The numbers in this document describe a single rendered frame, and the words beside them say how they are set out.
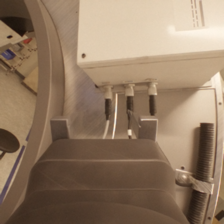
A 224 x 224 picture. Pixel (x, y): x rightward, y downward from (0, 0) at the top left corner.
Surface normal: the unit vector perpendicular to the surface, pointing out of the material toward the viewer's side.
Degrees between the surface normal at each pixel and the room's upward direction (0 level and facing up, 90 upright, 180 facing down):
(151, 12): 90
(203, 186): 90
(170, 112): 90
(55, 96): 44
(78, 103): 90
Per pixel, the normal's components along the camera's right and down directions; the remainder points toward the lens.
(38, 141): -0.19, -0.15
